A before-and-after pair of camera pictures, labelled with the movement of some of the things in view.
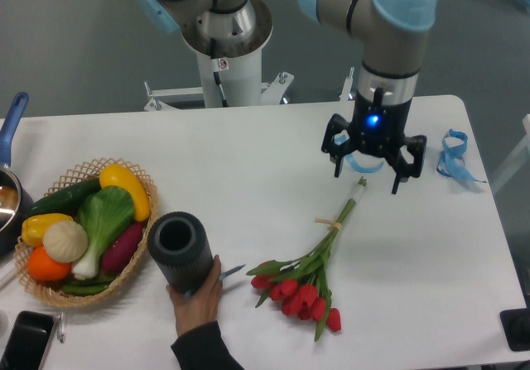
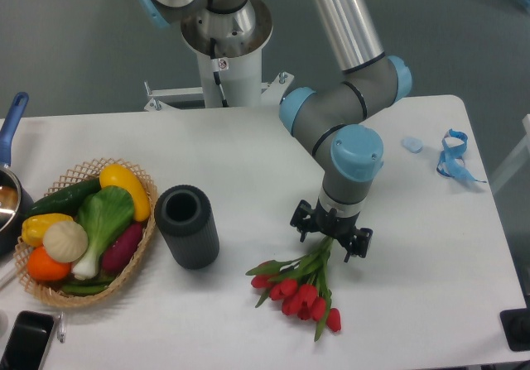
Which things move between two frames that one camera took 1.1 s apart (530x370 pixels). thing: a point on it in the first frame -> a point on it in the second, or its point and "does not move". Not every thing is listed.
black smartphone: x=27 y=341 does not move
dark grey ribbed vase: x=179 y=244 -> x=185 y=216
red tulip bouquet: x=301 y=286 does not move
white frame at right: x=522 y=156 does not move
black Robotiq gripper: x=377 y=129 -> x=330 y=223
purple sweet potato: x=118 y=252 does not move
